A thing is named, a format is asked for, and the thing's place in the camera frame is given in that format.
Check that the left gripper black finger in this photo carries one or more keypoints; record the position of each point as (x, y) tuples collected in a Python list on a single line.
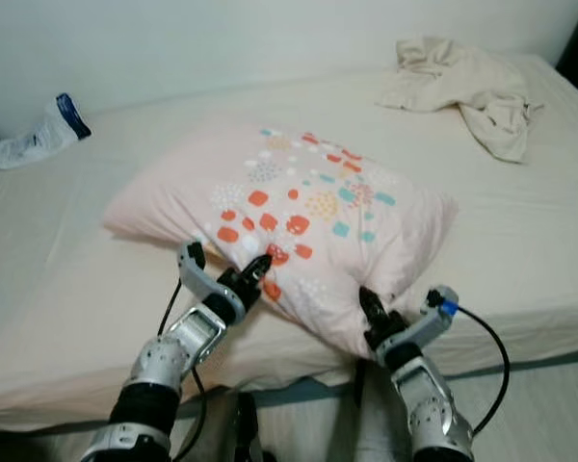
[(262, 269), (249, 269)]

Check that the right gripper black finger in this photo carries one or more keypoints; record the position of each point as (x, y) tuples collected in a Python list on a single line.
[(370, 304)]

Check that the pink patterned pillow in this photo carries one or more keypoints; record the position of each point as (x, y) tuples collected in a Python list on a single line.
[(183, 202)]

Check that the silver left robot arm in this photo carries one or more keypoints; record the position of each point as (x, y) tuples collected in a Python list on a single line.
[(183, 342)]

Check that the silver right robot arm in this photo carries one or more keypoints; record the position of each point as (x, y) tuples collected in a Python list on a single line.
[(433, 414)]

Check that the robot right leg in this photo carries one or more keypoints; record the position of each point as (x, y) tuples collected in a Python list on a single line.
[(376, 423)]

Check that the robot leg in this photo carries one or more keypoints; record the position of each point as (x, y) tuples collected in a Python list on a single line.
[(376, 423), (249, 428)]

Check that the robot left leg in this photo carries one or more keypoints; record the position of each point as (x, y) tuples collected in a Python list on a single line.
[(249, 428)]

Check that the bed with beige sheet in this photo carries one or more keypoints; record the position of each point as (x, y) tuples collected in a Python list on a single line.
[(520, 241)]

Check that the beige crumpled cloth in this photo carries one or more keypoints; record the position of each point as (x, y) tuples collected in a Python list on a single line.
[(462, 87)]

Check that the clear plastic bag blue edge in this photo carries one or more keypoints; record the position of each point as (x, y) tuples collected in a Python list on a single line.
[(39, 140)]

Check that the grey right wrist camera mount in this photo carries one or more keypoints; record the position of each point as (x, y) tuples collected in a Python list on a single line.
[(429, 322)]

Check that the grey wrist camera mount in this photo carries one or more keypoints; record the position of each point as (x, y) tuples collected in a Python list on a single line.
[(429, 322), (195, 274)]

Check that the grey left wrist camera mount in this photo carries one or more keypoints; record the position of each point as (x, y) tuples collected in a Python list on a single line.
[(195, 274)]

